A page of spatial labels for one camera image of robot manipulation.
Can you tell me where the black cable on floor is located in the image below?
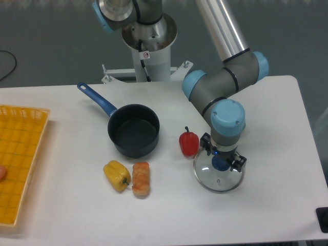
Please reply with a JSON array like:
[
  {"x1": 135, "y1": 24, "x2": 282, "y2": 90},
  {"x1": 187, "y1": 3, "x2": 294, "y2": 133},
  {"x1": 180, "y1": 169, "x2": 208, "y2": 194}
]
[{"x1": 0, "y1": 50, "x2": 17, "y2": 81}]

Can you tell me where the yellow bell pepper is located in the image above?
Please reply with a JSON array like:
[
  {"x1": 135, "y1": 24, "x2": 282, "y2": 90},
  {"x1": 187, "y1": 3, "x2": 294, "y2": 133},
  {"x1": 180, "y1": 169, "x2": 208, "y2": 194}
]
[{"x1": 103, "y1": 160, "x2": 131, "y2": 193}]

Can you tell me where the black saucepan blue handle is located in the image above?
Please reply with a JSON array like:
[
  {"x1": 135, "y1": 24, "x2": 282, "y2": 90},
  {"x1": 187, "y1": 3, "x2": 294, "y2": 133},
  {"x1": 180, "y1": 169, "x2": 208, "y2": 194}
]
[{"x1": 77, "y1": 83, "x2": 160, "y2": 158}]

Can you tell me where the red bell pepper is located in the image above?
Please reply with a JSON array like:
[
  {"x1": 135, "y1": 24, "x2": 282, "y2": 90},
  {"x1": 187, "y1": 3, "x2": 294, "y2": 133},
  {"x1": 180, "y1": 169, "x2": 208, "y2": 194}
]
[{"x1": 179, "y1": 126, "x2": 199, "y2": 157}]

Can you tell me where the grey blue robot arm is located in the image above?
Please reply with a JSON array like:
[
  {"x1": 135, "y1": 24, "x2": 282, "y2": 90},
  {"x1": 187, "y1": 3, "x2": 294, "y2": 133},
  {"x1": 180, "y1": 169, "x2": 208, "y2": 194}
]
[{"x1": 92, "y1": 1, "x2": 269, "y2": 171}]

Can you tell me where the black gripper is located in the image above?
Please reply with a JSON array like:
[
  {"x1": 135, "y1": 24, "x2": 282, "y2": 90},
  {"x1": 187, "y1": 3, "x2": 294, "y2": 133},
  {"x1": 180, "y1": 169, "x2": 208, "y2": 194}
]
[{"x1": 200, "y1": 132, "x2": 247, "y2": 172}]

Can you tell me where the black corner device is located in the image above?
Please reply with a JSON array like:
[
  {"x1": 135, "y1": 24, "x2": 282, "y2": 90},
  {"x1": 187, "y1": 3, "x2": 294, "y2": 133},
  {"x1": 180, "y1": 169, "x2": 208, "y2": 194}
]
[{"x1": 316, "y1": 207, "x2": 328, "y2": 233}]

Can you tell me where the orange bread loaf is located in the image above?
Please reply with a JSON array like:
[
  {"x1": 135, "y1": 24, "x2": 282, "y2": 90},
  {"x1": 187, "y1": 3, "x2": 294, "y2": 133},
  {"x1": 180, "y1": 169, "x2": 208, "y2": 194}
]
[{"x1": 132, "y1": 162, "x2": 150, "y2": 198}]

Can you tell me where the glass lid blue knob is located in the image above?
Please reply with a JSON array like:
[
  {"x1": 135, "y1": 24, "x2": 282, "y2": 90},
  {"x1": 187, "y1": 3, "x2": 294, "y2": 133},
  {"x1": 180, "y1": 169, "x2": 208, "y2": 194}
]
[{"x1": 193, "y1": 149, "x2": 245, "y2": 193}]

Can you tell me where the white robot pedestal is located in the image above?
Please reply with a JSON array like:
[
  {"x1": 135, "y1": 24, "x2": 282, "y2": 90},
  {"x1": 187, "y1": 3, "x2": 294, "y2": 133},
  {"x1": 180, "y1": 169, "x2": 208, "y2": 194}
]
[{"x1": 102, "y1": 13, "x2": 193, "y2": 84}]

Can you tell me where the peach object in basket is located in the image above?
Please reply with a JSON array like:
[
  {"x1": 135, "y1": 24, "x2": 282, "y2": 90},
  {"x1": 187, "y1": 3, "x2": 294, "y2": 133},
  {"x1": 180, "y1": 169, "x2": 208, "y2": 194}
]
[{"x1": 0, "y1": 165, "x2": 7, "y2": 180}]

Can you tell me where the yellow woven basket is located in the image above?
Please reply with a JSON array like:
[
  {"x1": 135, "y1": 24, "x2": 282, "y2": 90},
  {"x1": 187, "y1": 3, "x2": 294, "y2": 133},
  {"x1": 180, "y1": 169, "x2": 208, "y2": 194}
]
[{"x1": 1, "y1": 105, "x2": 50, "y2": 227}]

